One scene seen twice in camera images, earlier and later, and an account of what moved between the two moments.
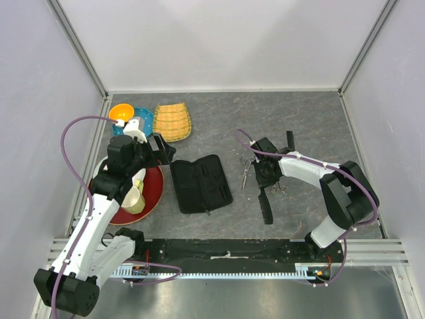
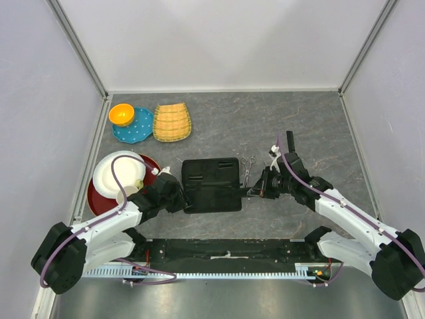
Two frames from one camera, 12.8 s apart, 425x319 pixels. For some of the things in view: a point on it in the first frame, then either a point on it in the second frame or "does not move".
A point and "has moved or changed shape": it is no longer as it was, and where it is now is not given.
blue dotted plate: [145, 122] does not move
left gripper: [157, 157] -> [182, 201]
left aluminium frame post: [72, 36] does not move
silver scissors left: [244, 159] does not move
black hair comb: [266, 209] -> [239, 191]
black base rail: [229, 253] does not move
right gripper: [261, 181] -> [262, 188]
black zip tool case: [201, 186] has moved or changed shape
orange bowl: [121, 111] does not move
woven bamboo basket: [172, 121] does not move
